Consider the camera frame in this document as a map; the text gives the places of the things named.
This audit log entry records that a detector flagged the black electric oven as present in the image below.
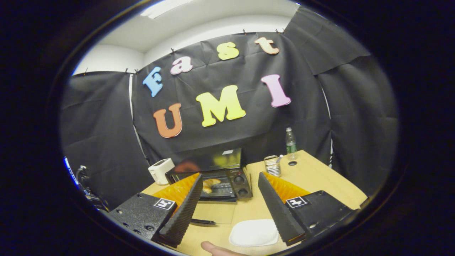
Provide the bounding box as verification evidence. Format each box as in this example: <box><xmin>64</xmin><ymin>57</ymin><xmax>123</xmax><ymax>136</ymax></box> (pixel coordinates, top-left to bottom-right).
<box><xmin>165</xmin><ymin>148</ymin><xmax>253</xmax><ymax>225</ymax></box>

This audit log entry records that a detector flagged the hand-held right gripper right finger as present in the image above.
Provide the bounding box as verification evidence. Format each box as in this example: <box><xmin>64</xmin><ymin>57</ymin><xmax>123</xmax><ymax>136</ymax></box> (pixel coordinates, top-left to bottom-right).
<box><xmin>258</xmin><ymin>172</ymin><xmax>357</xmax><ymax>247</ymax></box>

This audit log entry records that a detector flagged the white plate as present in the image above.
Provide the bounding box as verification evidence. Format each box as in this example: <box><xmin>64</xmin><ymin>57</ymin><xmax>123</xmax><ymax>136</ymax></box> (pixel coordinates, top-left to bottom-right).
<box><xmin>229</xmin><ymin>219</ymin><xmax>280</xmax><ymax>248</ymax></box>

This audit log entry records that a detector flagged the long ceiling light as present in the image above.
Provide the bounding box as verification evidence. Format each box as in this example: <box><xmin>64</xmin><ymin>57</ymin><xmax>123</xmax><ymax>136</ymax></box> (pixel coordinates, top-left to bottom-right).
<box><xmin>140</xmin><ymin>0</ymin><xmax>194</xmax><ymax>19</ymax></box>

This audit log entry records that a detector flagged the black backdrop cloth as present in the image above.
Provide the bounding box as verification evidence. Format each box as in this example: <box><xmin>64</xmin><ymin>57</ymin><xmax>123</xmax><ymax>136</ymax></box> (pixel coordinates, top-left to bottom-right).
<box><xmin>59</xmin><ymin>5</ymin><xmax>398</xmax><ymax>210</ymax></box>

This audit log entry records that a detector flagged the green label water bottle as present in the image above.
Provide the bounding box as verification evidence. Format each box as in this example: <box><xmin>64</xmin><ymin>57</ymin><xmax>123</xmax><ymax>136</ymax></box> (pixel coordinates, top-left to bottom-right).
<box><xmin>285</xmin><ymin>127</ymin><xmax>297</xmax><ymax>160</ymax></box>

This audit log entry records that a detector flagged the golden bread roll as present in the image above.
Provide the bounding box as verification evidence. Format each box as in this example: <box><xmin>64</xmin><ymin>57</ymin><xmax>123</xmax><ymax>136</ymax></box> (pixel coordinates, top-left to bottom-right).
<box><xmin>202</xmin><ymin>178</ymin><xmax>222</xmax><ymax>194</ymax></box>

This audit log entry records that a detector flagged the white toaster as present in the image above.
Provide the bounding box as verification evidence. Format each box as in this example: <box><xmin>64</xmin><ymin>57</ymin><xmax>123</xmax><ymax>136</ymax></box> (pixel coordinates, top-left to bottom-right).
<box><xmin>148</xmin><ymin>158</ymin><xmax>175</xmax><ymax>185</ymax></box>

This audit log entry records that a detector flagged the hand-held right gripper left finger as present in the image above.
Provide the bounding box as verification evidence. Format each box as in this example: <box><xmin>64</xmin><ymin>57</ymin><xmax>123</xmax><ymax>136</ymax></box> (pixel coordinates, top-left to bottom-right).
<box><xmin>107</xmin><ymin>173</ymin><xmax>204</xmax><ymax>249</ymax></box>

